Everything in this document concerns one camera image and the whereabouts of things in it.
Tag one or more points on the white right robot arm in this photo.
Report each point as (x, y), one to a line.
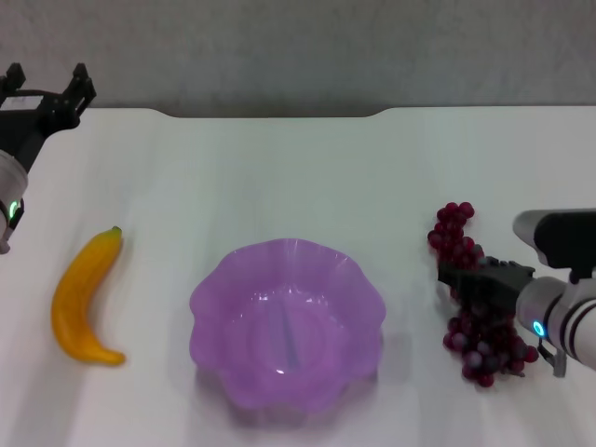
(568, 316)

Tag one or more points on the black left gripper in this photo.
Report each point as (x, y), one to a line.
(23, 125)

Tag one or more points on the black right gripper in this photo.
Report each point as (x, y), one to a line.
(505, 288)

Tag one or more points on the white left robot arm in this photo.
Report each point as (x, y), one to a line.
(9, 186)

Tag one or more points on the purple wavy plastic plate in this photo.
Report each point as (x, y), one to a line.
(326, 354)

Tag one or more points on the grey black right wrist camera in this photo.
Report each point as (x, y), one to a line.
(563, 237)

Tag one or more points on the red grape bunch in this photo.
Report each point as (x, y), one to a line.
(451, 223)

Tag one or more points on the yellow banana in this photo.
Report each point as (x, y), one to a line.
(79, 298)

